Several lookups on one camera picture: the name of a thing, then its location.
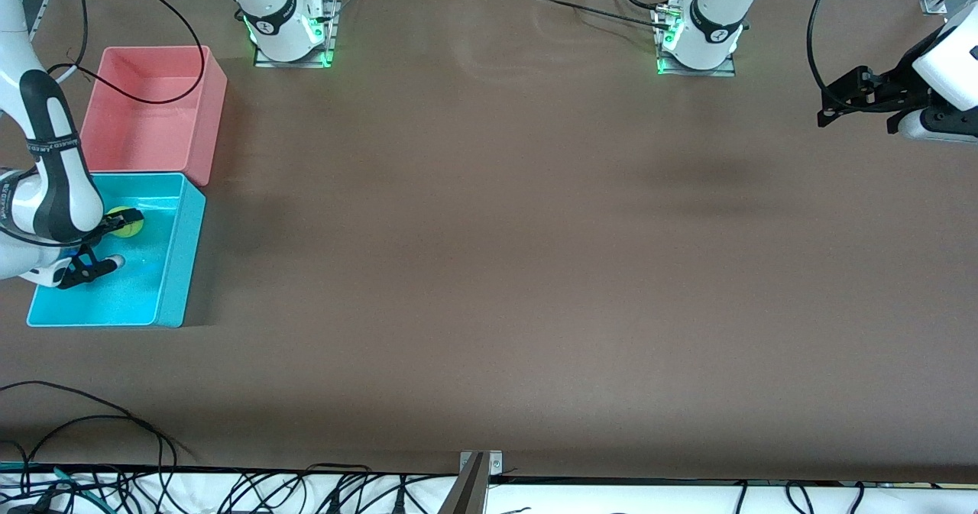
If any yellow-green tennis ball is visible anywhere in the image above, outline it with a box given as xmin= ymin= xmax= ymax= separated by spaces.
xmin=107 ymin=207 xmax=145 ymax=240

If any blue plastic bin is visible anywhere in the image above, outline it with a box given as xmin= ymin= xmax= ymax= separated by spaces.
xmin=27 ymin=172 xmax=207 ymax=328

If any pink plastic bin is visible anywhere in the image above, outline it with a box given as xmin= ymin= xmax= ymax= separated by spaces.
xmin=79 ymin=45 xmax=228 ymax=187

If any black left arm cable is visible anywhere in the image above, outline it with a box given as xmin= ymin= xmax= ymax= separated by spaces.
xmin=807 ymin=0 xmax=850 ymax=110

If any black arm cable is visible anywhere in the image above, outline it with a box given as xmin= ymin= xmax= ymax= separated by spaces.
xmin=807 ymin=0 xmax=850 ymax=110
xmin=46 ymin=0 xmax=207 ymax=105

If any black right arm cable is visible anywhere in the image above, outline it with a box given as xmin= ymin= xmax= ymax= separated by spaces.
xmin=46 ymin=0 xmax=207 ymax=105

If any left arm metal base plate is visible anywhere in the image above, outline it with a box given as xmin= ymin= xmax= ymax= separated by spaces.
xmin=655 ymin=4 xmax=738 ymax=78

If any black looped cable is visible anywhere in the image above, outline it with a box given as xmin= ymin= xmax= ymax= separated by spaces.
xmin=19 ymin=415 xmax=201 ymax=469
xmin=0 ymin=380 xmax=178 ymax=492

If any long black table cable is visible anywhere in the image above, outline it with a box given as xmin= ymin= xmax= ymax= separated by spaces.
xmin=545 ymin=0 xmax=673 ymax=30

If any teal cable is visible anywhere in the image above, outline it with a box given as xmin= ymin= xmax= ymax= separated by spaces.
xmin=0 ymin=461 xmax=104 ymax=503

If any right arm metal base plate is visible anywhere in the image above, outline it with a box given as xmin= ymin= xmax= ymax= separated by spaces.
xmin=253 ymin=0 xmax=342 ymax=69

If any aluminium camera pole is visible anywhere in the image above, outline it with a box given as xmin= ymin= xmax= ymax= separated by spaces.
xmin=437 ymin=453 xmax=490 ymax=514

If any small metal bracket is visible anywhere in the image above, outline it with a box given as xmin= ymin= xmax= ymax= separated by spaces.
xmin=458 ymin=450 xmax=504 ymax=475

